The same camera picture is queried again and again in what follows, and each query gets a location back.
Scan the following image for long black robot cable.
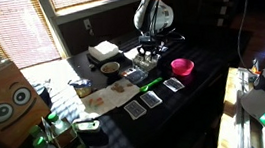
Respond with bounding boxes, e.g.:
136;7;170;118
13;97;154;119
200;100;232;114
230;0;265;70

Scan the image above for black tray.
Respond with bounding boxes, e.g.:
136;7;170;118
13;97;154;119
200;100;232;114
85;47;134;72

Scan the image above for black round object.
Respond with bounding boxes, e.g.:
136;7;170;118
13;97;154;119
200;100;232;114
35;81;55;109

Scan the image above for small brown bowl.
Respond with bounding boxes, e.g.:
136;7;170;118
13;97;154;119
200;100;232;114
99;60;123;78

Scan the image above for blue playing card stack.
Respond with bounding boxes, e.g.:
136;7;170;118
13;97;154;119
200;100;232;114
123;98;149;122
139;89;164;110
162;75;187;94

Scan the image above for clear container of seeds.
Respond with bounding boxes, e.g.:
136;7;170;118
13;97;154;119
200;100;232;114
131;51;164;74

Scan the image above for green plastic spoon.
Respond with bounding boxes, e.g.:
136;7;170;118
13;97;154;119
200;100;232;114
137;76;164;93

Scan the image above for pink plastic bowl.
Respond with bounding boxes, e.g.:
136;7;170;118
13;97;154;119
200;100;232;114
170;56;196;78

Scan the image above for white wall outlet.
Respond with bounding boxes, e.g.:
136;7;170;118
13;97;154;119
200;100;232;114
82;17;95;37

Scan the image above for white napkin stack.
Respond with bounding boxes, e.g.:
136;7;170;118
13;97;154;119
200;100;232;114
87;38;121;64

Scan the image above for small orange snack packet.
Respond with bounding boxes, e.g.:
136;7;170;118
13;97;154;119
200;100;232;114
120;68;137;79

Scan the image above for flat white napkin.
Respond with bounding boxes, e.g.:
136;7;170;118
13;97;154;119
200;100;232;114
123;46;144;62

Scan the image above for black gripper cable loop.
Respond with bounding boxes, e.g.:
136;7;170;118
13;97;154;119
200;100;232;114
154;27;188;54

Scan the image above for clear plastic container lid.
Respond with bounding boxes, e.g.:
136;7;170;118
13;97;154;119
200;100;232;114
120;65;151;86

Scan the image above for paper towel with brown bits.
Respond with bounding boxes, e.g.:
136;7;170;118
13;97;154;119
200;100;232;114
101;76;143;109

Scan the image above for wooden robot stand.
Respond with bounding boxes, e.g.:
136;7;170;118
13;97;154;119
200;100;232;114
207;63;265;148

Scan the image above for orange box with cartoon face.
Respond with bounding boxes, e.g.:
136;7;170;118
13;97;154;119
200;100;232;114
0;55;55;148

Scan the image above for small foil-lidded cup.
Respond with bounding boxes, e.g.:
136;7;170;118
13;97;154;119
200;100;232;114
68;77;95;99

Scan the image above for paper towel with orange candies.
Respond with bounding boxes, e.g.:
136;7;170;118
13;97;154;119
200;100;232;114
79;87;118;120

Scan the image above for white window frame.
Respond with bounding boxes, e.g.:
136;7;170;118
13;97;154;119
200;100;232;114
37;0;153;61

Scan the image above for small white device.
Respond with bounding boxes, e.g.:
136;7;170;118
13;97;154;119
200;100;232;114
73;118;103;135

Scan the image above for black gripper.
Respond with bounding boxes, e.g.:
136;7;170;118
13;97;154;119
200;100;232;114
135;32;169;64

